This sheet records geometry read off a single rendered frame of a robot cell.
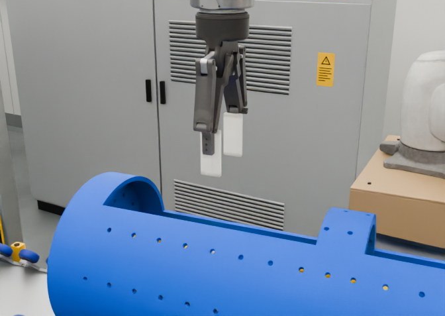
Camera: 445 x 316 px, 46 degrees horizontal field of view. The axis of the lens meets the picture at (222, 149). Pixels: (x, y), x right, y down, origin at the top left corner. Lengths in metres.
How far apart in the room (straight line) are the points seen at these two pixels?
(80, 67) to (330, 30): 1.47
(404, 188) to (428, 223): 0.09
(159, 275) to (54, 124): 2.65
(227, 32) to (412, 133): 0.70
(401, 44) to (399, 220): 2.41
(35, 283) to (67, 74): 2.09
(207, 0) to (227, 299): 0.40
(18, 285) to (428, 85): 1.00
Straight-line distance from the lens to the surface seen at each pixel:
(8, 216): 1.60
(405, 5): 3.53
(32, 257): 1.25
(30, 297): 1.20
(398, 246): 1.34
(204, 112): 0.70
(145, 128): 2.90
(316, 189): 2.52
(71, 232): 0.86
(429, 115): 1.28
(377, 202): 1.23
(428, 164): 1.32
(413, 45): 3.54
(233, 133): 0.82
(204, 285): 0.75
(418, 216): 1.22
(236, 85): 0.79
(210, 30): 0.72
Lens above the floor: 1.58
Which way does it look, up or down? 19 degrees down
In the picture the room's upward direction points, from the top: straight up
